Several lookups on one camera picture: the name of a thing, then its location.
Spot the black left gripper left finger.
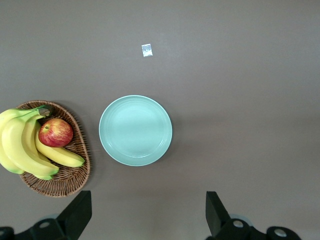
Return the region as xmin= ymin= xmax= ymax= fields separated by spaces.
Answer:
xmin=0 ymin=190 xmax=92 ymax=240

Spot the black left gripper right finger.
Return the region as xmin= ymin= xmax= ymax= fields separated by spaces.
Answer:
xmin=205 ymin=191 xmax=301 ymax=240

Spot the light green round plate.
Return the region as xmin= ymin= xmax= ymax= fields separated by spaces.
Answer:
xmin=98 ymin=94 xmax=173 ymax=167

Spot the brown wicker basket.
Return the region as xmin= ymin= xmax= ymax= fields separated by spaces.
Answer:
xmin=16 ymin=100 xmax=91 ymax=198

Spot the red yellow apple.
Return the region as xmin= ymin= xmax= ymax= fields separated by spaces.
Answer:
xmin=38 ymin=118 xmax=74 ymax=148

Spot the yellow banana bunch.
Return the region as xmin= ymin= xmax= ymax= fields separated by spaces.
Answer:
xmin=0 ymin=105 xmax=86 ymax=181

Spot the brown table cover sheet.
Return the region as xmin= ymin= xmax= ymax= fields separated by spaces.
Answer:
xmin=0 ymin=0 xmax=320 ymax=240

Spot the small clear tape square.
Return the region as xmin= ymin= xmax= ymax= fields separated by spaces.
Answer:
xmin=141 ymin=43 xmax=154 ymax=58

